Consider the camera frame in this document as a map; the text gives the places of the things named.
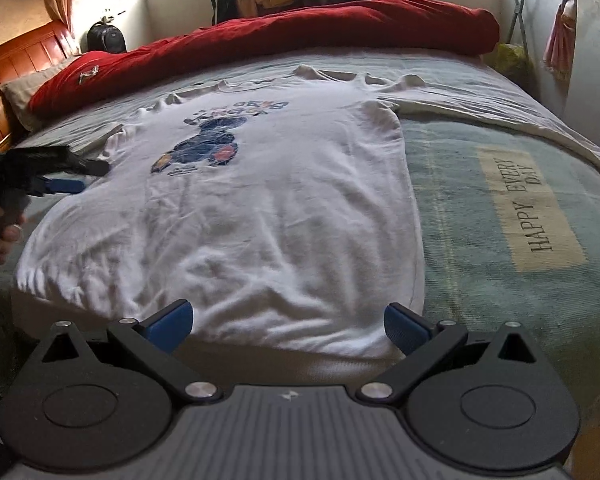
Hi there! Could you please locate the bed with green blanket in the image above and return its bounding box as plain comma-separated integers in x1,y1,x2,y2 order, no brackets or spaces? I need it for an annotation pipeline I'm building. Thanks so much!
0,45,600,431

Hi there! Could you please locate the beige pillow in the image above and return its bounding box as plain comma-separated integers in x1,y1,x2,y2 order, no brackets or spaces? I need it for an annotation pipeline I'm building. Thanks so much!
0,55,81,133

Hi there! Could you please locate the dark hanging cloth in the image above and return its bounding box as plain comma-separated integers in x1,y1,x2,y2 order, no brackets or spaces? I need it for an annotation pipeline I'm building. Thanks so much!
215,0,238,26

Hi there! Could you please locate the red duvet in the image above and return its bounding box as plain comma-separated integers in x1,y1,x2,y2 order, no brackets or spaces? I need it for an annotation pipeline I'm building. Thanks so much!
27,0,501,116

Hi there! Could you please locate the white printed t-shirt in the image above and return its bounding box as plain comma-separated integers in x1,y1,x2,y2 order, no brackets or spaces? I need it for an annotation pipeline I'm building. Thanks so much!
12,64,428,361

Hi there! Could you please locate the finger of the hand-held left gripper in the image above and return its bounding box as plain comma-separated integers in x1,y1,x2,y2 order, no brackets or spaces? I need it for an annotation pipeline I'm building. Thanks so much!
32,176,86,197
12,146,112,178

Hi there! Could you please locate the black backpack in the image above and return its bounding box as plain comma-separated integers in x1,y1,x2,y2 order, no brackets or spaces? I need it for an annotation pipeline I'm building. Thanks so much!
86,21,127,54

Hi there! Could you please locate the wooden headboard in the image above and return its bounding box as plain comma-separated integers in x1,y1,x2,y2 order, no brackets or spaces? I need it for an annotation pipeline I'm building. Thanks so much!
0,21,76,153

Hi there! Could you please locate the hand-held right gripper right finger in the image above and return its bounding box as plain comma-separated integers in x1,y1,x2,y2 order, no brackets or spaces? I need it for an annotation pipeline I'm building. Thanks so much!
356,303,537,405

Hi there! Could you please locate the metal clothes rack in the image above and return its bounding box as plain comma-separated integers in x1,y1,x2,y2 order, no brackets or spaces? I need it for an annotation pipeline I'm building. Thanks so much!
500,0,531,46

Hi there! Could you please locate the yellow-green plastic bag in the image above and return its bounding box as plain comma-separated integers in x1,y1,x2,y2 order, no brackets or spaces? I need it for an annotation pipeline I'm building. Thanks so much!
495,42,535,78

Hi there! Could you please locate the person's left hand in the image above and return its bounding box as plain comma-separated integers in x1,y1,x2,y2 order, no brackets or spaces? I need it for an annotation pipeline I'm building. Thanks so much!
0,197,27,266

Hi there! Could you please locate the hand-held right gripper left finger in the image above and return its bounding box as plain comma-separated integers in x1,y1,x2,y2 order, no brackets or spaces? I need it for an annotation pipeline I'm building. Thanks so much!
40,299,224,403

